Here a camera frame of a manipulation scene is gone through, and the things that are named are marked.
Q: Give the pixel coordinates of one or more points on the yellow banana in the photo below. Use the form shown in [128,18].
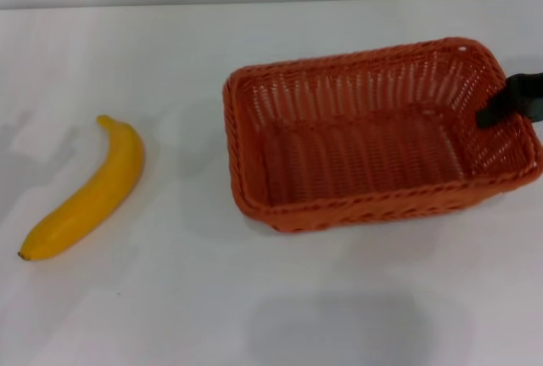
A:
[102,189]

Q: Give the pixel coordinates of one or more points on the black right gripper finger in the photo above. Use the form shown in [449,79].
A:
[502,105]
[534,105]

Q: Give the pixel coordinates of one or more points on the orange woven plastic basket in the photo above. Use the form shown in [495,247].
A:
[360,149]

